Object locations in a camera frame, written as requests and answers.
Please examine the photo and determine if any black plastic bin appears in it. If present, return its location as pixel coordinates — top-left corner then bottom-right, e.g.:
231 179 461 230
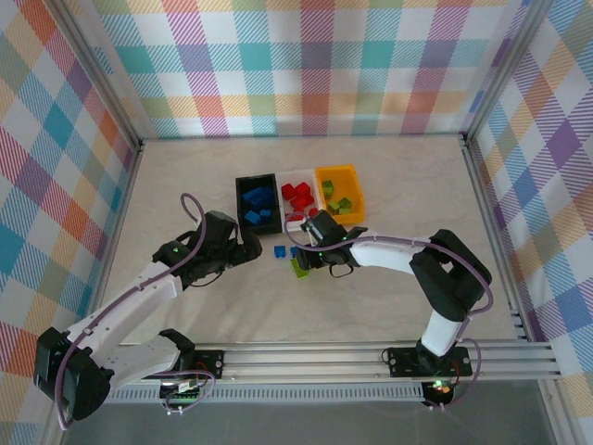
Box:
234 172 285 236

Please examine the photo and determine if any grey slotted cable duct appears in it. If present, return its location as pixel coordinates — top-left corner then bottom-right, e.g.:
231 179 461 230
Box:
99 384 427 404

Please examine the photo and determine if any small lit circuit board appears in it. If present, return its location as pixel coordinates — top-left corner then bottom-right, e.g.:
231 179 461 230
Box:
423 378 458 407

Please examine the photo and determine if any white plastic bin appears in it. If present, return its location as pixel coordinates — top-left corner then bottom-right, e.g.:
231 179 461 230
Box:
276 170 325 233

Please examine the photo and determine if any long blue lego brick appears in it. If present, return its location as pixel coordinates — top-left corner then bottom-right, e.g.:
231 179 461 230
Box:
244 187 275 207

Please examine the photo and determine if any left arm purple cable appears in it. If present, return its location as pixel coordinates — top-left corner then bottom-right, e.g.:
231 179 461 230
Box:
55 192 209 430

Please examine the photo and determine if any short black mount plate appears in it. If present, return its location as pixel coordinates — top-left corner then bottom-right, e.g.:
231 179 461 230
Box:
192 350 226 379

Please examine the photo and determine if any aluminium frame post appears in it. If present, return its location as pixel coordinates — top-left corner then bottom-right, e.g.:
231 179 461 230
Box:
48 0 145 152
461 0 556 145

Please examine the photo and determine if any aluminium table edge rail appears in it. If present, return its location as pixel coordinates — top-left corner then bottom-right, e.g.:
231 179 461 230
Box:
458 133 532 342
87 138 145 328

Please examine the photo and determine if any plaid cloth backdrop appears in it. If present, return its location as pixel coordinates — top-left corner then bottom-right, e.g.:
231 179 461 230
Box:
467 0 593 409
0 0 140 437
69 0 543 140

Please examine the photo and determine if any long black mount plate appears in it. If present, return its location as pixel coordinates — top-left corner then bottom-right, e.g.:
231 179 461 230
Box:
386 346 473 377

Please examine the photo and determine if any green circuit board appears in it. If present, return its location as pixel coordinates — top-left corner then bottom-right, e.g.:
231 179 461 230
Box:
159 375 209 405

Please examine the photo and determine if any yellow plastic bin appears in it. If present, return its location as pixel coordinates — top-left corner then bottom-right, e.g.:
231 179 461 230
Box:
314 162 367 223

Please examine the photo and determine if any wide aluminium base rail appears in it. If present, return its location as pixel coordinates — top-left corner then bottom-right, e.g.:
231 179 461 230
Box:
90 340 561 382

